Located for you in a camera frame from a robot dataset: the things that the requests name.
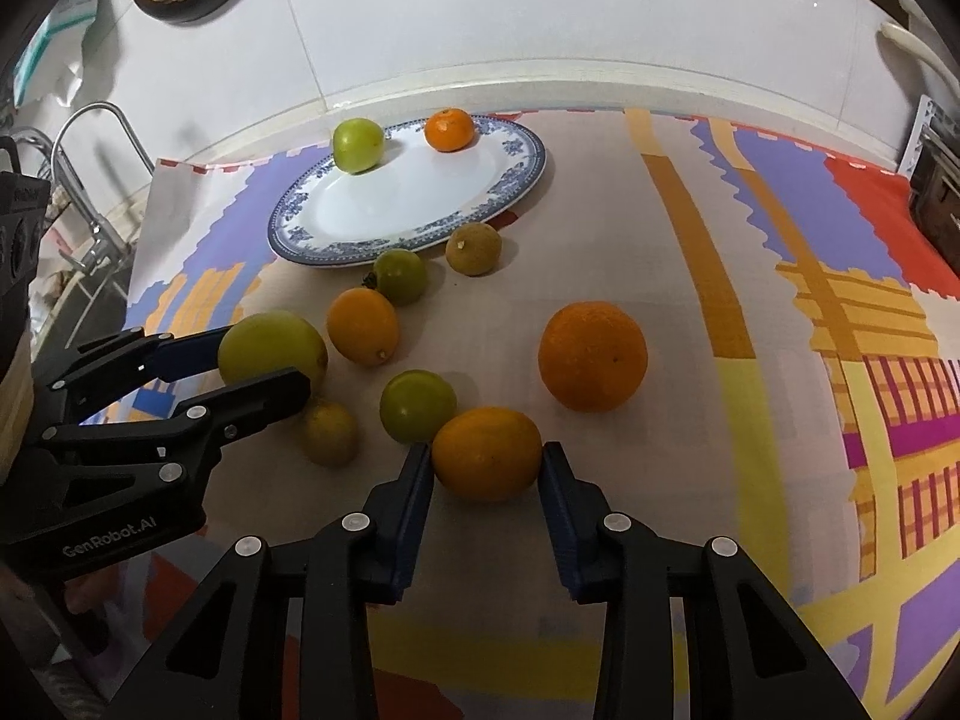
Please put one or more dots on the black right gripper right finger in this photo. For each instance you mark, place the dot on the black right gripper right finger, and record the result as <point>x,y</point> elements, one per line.
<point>749,654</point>

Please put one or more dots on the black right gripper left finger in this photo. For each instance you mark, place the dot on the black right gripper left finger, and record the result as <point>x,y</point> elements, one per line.
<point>223,654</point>

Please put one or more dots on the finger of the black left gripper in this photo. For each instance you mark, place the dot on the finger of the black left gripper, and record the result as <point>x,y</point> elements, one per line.
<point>81,381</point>
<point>112,457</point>

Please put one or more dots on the large green apple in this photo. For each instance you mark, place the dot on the large green apple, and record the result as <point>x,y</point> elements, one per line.
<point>269,342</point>

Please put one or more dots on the small yellowish lime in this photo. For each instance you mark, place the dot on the small yellowish lime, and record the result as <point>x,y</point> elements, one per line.
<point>329,433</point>

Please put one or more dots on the orange lemon-shaped citrus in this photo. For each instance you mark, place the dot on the orange lemon-shaped citrus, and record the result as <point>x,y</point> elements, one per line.
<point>363,327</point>

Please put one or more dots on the large orange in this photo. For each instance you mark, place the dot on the large orange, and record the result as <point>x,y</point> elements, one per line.
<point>592,357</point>

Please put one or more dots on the small orange mandarin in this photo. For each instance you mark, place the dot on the small orange mandarin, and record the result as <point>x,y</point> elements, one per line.
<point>449,130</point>

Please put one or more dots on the steel kitchen sink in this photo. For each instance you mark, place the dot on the steel kitchen sink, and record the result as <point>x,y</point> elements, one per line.
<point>90,309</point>

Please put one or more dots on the green round lime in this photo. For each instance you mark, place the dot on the green round lime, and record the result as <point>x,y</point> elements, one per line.
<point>414,405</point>

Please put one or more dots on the small green lime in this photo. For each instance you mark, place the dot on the small green lime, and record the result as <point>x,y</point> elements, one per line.
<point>399,275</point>

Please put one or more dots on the teal white cardboard box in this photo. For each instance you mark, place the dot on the teal white cardboard box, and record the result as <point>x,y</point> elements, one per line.
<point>52,64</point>

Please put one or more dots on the colourful patterned table cloth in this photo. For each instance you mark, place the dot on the colourful patterned table cloth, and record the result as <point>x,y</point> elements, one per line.
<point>801,397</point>

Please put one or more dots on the blue white porcelain plate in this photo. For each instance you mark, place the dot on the blue white porcelain plate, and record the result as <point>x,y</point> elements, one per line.
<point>414,199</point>

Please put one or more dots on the brownish green lime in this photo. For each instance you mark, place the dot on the brownish green lime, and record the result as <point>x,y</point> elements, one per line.
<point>474,249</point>

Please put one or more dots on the white pot handle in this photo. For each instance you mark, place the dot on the white pot handle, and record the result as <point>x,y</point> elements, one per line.
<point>912,45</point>
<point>918,20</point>

